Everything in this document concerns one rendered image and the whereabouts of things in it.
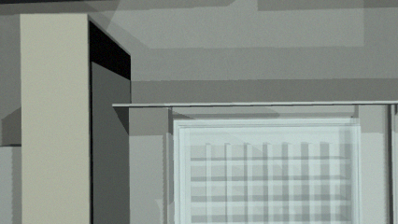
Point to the clear multiwell plate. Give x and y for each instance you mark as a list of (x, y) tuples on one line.
[(267, 171)]

